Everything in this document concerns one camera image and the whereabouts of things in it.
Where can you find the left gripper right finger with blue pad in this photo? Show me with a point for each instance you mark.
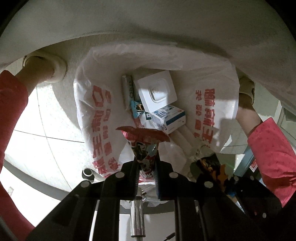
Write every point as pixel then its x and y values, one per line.
pixel 180 199

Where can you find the right forearm pink sleeve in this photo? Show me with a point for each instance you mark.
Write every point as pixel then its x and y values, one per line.
pixel 274 154

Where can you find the white square box tray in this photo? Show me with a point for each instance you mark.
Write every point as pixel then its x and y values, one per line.
pixel 156 91

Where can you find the left forearm red sleeve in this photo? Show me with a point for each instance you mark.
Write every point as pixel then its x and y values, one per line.
pixel 35 71

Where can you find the teal candy wrapper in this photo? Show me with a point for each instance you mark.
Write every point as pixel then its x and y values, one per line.
pixel 138 110

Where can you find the blue white carton box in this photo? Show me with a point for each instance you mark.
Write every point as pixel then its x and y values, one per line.
pixel 168 119

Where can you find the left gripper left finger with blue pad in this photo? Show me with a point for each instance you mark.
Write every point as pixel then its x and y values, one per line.
pixel 72 218

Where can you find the red snack wrapper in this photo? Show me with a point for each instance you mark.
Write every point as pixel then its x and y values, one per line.
pixel 144 143

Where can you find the white red plastic trash bag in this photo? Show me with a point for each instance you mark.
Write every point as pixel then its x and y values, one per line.
pixel 190 95

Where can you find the white orange snack packet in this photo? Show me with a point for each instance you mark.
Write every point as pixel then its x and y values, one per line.
pixel 210 165

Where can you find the dark green tall box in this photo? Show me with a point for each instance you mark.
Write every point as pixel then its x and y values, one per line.
pixel 129 91

